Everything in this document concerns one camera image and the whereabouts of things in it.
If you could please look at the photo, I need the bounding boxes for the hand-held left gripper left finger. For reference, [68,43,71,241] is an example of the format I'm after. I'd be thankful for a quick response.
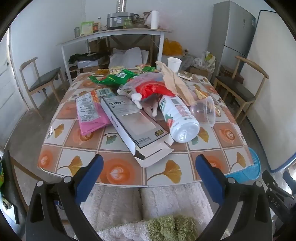
[25,154,104,241]

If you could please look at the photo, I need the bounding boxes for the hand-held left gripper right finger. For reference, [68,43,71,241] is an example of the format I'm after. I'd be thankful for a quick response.
[195,154,273,241]

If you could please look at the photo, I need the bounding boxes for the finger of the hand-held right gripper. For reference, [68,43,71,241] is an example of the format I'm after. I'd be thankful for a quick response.
[282,171,296,197]
[262,170,295,219]

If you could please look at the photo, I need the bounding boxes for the blue mesh basket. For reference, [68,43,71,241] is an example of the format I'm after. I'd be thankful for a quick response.
[225,146,261,184]

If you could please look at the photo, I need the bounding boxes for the pink snack packet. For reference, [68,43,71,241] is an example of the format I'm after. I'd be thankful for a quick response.
[76,90,112,136]

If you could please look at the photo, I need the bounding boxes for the white cardboard box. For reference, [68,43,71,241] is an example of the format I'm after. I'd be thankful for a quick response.
[100,95,174,168]

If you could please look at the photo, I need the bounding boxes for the white drink bottle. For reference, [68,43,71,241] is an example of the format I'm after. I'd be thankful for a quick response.
[158,94,200,143]

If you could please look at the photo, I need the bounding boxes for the clear plastic cup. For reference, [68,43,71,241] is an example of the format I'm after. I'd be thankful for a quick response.
[190,95,216,127]

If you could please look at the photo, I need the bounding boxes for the white tissue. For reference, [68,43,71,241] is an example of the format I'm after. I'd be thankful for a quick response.
[117,89,159,117]

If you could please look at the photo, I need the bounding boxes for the green snack packet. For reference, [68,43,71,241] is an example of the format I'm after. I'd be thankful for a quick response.
[89,69,139,87]

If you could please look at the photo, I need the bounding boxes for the red plastic bag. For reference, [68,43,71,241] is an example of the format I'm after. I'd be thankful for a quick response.
[118,73,173,102]

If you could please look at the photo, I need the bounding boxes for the brown paper bag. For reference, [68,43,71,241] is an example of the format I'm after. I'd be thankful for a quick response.
[155,61,196,106]

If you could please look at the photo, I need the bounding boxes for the white fluffy cloth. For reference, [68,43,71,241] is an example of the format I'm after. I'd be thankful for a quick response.
[80,183,214,241]

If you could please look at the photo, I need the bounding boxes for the tile pattern tablecloth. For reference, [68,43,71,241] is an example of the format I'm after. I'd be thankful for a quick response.
[37,68,255,186]

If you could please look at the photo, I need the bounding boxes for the green fluffy cloth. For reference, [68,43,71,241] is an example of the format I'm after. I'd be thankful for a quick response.
[148,214,204,241]

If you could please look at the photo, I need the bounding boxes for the teal label packet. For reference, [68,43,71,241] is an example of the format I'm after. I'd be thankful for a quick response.
[96,87,116,97]

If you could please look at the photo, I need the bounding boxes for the white mattress blue edge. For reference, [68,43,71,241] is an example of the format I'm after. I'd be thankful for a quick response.
[240,10,296,173]

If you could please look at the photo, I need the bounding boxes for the wooden chair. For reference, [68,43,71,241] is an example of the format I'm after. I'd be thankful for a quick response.
[20,57,67,118]
[213,56,270,126]

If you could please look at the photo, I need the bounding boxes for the pale yellow sachet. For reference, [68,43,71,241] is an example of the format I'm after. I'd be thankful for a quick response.
[109,65,124,75]

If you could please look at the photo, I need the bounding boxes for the brown wooden box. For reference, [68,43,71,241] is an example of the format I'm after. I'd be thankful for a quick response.
[220,65,244,84]

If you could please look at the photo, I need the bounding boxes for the white door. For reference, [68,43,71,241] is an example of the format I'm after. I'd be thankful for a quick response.
[0,39,26,144]

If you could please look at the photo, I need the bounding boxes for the black bag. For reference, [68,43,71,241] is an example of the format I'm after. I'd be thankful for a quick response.
[69,52,104,64]

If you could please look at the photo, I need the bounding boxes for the white paper cup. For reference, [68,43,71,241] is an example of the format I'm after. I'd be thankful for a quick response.
[167,57,182,72]

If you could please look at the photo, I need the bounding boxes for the cardboard box with clutter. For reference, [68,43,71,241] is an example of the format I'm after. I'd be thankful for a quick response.
[194,51,216,69]

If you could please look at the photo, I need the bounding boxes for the white plastic bag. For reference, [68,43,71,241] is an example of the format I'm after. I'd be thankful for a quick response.
[109,47,149,69]

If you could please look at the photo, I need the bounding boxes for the orange plastic bag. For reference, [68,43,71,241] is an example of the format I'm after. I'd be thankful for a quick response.
[163,38,184,56]

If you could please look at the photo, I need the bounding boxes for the white shelf table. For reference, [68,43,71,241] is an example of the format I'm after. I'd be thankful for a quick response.
[56,29,173,80]

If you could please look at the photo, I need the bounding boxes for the grey refrigerator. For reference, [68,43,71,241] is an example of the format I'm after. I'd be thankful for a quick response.
[207,1,256,70]

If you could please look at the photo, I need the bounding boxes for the green box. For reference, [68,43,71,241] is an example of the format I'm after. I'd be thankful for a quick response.
[80,21,94,36]

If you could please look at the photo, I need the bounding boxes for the steel rice cooker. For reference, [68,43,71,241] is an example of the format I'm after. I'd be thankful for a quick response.
[107,13,137,30]

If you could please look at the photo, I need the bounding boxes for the paper towel roll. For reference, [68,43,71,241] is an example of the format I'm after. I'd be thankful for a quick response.
[150,10,160,29]

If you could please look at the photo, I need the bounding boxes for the steel pipe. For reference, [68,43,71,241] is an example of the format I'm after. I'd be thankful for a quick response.
[115,0,127,13]

